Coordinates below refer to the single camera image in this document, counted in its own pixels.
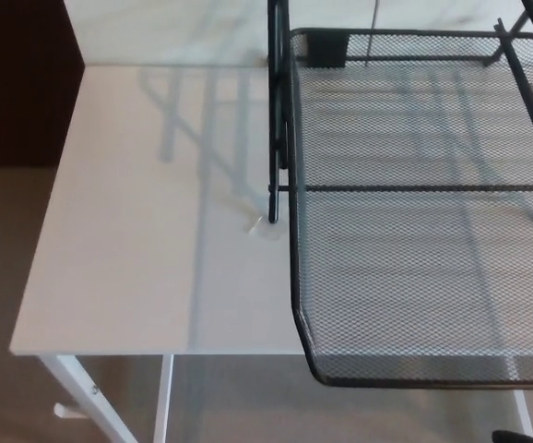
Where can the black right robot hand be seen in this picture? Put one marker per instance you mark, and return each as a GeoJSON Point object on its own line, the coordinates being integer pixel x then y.
{"type": "Point", "coordinates": [511, 438]}

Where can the black mesh file tray layer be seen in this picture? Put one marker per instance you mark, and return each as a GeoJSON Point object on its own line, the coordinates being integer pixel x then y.
{"type": "Point", "coordinates": [386, 369]}

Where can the clear tape piece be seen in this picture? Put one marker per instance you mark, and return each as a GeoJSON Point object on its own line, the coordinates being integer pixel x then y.
{"type": "Point", "coordinates": [255, 226]}

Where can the dark brown cabinet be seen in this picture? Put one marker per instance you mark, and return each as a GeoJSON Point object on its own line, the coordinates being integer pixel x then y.
{"type": "Point", "coordinates": [17, 83]}

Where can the white metal table leg frame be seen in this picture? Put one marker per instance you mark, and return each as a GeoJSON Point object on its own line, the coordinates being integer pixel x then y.
{"type": "Point", "coordinates": [524, 415]}
{"type": "Point", "coordinates": [162, 401]}

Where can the black metal file tray frame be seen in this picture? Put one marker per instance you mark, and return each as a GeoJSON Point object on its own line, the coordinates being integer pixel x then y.
{"type": "Point", "coordinates": [278, 138]}

